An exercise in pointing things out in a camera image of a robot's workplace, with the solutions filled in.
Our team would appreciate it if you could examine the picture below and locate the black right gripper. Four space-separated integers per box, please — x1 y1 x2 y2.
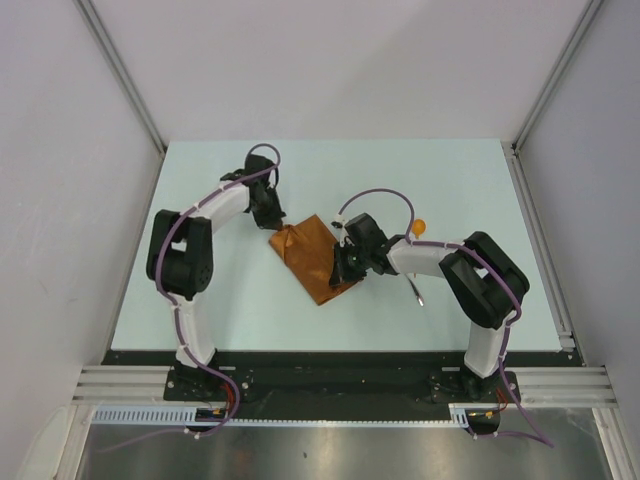
330 241 371 286

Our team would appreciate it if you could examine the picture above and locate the right aluminium side rail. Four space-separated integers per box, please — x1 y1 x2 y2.
501 142 579 352

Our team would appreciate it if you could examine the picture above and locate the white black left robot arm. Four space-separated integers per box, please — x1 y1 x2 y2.
146 145 285 402

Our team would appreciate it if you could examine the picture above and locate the aluminium corner post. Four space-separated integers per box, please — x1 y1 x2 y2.
510 0 607 155
72 0 168 158

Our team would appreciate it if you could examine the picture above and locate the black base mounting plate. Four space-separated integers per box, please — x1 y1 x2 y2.
102 349 586 436

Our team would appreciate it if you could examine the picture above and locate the aluminium front frame rail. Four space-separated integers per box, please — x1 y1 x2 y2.
73 365 618 408

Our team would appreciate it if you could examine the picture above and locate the left aluminium corner post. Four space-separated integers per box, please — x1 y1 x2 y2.
72 0 168 158

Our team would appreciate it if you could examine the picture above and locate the orange plastic spoon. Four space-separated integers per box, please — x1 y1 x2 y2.
411 218 427 240

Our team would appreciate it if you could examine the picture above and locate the silver metal fork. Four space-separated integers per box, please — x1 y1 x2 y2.
407 277 425 307

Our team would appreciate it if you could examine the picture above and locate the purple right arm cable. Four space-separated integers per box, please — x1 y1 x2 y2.
332 187 556 449

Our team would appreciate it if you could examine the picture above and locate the white slotted cable duct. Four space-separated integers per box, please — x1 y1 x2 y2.
91 405 469 429

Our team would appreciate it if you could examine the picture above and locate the right aluminium corner post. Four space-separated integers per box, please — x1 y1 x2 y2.
510 0 607 155

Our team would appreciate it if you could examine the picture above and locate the orange-brown cloth napkin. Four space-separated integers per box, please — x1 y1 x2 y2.
269 215 356 306

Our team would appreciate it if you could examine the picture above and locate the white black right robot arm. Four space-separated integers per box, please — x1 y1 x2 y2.
329 213 530 401

